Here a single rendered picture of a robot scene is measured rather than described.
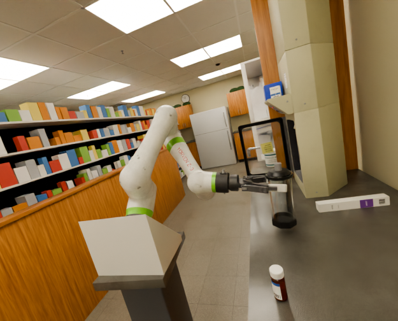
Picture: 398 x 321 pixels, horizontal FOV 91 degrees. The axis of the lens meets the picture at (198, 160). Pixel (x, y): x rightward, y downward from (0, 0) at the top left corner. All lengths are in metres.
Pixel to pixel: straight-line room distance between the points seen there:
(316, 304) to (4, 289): 1.85
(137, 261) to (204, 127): 5.52
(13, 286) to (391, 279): 2.06
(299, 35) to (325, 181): 0.73
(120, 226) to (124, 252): 0.12
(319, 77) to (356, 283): 0.87
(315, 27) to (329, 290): 1.08
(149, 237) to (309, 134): 0.90
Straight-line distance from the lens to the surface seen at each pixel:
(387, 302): 0.76
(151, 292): 1.04
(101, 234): 0.93
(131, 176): 0.86
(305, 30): 1.19
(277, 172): 0.85
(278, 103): 1.13
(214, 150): 6.22
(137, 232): 0.82
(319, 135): 1.17
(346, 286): 0.77
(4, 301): 2.05
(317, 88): 1.17
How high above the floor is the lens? 1.47
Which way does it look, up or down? 10 degrees down
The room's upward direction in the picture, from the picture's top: 14 degrees counter-clockwise
